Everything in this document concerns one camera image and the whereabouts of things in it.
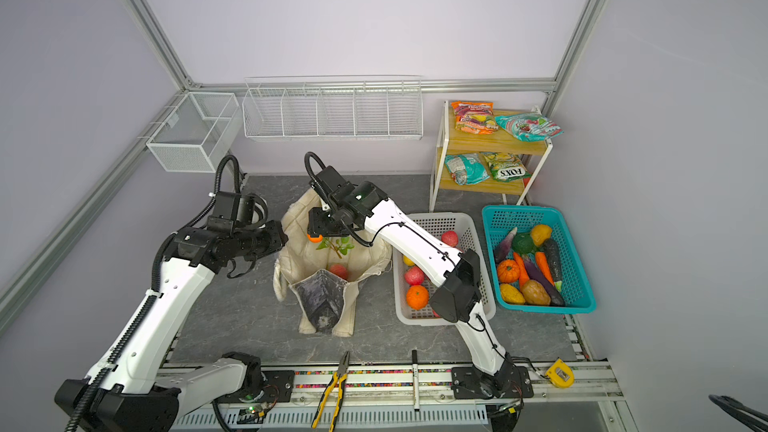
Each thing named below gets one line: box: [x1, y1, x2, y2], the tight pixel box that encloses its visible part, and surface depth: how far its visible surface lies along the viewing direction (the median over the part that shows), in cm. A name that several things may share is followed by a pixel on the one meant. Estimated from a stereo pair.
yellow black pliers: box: [311, 351, 350, 432], surface depth 75 cm
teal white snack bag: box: [444, 153, 490, 185], surface depth 98 cm
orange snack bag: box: [451, 101, 499, 135], surface depth 88 cm
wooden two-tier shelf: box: [429, 101, 553, 212], surface depth 87 cm
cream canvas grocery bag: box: [273, 188, 392, 337], surface depth 80 cm
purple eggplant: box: [524, 260, 565, 306], surface depth 88 cm
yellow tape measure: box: [545, 358, 574, 388], surface depth 75 cm
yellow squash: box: [500, 283, 526, 305], surface depth 86 cm
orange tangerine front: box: [406, 285, 429, 311], surface depth 85 cm
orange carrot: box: [536, 252, 555, 286], surface depth 93 cm
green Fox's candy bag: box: [482, 152, 531, 182], surface depth 99 cm
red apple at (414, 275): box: [404, 266, 425, 286], surface depth 89 cm
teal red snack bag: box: [494, 112, 564, 142], surface depth 82 cm
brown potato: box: [521, 279, 551, 306], surface depth 84 cm
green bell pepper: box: [512, 232, 534, 255], surface depth 96 cm
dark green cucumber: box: [544, 238, 563, 282], surface depth 93 cm
